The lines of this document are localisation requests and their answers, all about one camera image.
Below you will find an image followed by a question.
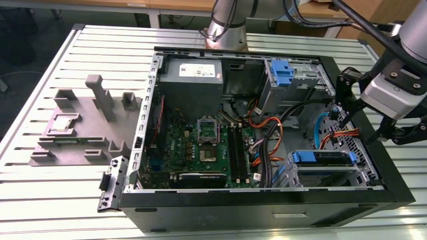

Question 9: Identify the black RAM slot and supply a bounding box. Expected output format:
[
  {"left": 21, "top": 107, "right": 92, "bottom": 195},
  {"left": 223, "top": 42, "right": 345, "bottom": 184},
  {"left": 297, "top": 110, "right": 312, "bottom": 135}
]
[
  {"left": 236, "top": 122, "right": 251, "bottom": 183},
  {"left": 227, "top": 122, "right": 241, "bottom": 183}
]

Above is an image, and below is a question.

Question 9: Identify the hard disk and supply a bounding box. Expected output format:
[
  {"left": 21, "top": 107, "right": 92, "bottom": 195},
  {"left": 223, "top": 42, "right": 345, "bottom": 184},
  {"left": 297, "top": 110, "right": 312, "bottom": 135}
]
[{"left": 272, "top": 149, "right": 360, "bottom": 188}]

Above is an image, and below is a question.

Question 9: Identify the black PC case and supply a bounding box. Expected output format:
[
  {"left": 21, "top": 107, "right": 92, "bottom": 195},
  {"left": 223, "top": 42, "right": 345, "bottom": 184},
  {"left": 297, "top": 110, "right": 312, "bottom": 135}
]
[{"left": 119, "top": 45, "right": 417, "bottom": 233}]

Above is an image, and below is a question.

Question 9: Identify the grey card retainer bracket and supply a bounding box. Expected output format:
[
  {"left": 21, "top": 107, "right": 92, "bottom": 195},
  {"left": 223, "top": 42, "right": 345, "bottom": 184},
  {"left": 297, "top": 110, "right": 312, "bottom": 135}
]
[{"left": 96, "top": 154, "right": 131, "bottom": 213}]

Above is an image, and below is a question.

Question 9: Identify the small wooden desk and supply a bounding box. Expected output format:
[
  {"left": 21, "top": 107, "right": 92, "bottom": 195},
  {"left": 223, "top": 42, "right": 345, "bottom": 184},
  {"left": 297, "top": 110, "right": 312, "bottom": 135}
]
[{"left": 296, "top": 0, "right": 353, "bottom": 38}]

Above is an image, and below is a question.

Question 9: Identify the thick black cable bundle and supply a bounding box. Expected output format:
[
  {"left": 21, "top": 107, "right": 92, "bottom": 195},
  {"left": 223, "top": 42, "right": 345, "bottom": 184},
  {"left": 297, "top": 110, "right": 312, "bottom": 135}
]
[{"left": 261, "top": 98, "right": 335, "bottom": 188}]

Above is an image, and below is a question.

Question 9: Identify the metal disk bay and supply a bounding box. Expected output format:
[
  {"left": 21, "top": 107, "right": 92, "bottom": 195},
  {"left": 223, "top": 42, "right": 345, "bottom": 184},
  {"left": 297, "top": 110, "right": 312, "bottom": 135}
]
[{"left": 272, "top": 149, "right": 381, "bottom": 188}]

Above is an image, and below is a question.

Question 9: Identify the blue data wire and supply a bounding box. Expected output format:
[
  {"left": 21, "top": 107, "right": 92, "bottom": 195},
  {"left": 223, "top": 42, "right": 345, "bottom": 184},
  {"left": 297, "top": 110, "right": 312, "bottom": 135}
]
[{"left": 312, "top": 104, "right": 339, "bottom": 151}]

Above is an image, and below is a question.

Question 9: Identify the metal socket cover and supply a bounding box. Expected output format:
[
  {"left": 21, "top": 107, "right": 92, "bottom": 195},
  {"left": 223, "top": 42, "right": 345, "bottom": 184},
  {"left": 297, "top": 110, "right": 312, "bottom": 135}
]
[{"left": 196, "top": 116, "right": 221, "bottom": 146}]

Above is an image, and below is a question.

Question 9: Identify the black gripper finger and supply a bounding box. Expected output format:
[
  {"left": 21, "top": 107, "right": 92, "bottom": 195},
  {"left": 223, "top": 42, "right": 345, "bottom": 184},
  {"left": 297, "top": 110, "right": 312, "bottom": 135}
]
[
  {"left": 333, "top": 66, "right": 365, "bottom": 129},
  {"left": 365, "top": 116, "right": 427, "bottom": 146}
]

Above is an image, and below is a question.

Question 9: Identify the orange disk power wire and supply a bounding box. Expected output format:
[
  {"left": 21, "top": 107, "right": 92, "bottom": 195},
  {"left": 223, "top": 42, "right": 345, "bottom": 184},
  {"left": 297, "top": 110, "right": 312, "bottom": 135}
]
[{"left": 328, "top": 127, "right": 363, "bottom": 145}]

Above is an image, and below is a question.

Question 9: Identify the silver CPU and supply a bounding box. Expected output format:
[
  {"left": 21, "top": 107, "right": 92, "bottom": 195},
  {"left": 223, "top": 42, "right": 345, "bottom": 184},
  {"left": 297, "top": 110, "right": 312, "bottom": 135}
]
[{"left": 53, "top": 119, "right": 73, "bottom": 131}]

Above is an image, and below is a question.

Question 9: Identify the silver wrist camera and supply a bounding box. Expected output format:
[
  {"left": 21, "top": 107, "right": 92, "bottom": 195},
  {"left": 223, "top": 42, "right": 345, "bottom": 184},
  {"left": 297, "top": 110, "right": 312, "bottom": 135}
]
[{"left": 360, "top": 72, "right": 421, "bottom": 120}]

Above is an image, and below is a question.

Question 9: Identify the long wooden desk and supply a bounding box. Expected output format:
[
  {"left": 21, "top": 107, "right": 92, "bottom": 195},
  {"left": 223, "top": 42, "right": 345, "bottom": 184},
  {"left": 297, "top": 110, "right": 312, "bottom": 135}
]
[{"left": 42, "top": 0, "right": 216, "bottom": 29}]

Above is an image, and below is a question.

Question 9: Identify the grey power supply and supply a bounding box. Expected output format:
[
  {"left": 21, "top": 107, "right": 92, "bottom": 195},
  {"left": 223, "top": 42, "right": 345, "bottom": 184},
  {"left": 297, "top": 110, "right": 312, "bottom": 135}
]
[{"left": 156, "top": 58, "right": 224, "bottom": 118}]

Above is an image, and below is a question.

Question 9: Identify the blue drive latch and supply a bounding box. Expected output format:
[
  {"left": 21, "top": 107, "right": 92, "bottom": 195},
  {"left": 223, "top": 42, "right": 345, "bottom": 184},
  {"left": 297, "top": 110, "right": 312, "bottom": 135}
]
[{"left": 271, "top": 59, "right": 295, "bottom": 87}]

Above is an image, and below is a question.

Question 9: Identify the orange power wire bundle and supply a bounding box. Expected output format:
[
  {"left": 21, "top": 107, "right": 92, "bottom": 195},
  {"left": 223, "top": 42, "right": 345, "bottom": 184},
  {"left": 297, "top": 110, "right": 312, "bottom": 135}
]
[{"left": 248, "top": 97, "right": 287, "bottom": 167}]

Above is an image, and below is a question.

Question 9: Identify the thin red wire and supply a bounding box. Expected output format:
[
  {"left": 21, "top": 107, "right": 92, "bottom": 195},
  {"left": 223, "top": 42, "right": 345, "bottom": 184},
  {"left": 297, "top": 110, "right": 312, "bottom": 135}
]
[{"left": 159, "top": 96, "right": 167, "bottom": 131}]

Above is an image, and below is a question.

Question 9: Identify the grey parts rack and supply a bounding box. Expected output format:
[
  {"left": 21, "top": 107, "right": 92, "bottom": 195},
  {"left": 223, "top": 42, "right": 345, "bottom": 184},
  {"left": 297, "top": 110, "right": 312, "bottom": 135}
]
[{"left": 28, "top": 74, "right": 145, "bottom": 168}]

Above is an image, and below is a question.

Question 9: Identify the black graphics card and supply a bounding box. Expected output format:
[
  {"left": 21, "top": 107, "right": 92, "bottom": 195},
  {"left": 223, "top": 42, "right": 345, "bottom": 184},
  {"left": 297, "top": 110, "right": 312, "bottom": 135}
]
[{"left": 168, "top": 172, "right": 228, "bottom": 190}]

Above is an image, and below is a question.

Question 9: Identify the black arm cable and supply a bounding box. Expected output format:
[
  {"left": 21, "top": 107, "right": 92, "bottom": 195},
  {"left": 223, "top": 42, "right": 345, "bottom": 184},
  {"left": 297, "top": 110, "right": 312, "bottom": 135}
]
[{"left": 329, "top": 0, "right": 407, "bottom": 53}]

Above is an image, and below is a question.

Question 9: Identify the green RAM stick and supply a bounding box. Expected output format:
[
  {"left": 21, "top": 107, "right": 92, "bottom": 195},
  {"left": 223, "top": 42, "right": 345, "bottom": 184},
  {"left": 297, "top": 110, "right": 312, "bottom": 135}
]
[{"left": 52, "top": 138, "right": 89, "bottom": 146}]

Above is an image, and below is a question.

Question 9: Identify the metal optical drive cage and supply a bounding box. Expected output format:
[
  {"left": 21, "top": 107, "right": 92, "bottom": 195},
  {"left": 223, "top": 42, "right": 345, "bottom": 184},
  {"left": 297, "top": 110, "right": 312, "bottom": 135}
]
[{"left": 259, "top": 58, "right": 335, "bottom": 118}]

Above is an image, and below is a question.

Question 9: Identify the brown wooden cabinet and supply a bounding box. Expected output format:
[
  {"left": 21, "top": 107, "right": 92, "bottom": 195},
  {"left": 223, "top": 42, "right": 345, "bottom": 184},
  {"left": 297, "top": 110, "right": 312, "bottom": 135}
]
[{"left": 345, "top": 0, "right": 413, "bottom": 58}]

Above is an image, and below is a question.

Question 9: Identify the green motherboard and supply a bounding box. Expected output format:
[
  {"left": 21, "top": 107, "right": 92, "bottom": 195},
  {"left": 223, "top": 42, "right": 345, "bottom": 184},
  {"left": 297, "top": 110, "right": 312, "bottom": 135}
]
[{"left": 139, "top": 117, "right": 260, "bottom": 190}]

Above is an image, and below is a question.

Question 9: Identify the CPU socket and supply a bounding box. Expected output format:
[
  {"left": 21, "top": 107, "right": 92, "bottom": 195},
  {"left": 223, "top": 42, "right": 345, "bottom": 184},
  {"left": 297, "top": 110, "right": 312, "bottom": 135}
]
[{"left": 199, "top": 146, "right": 221, "bottom": 163}]

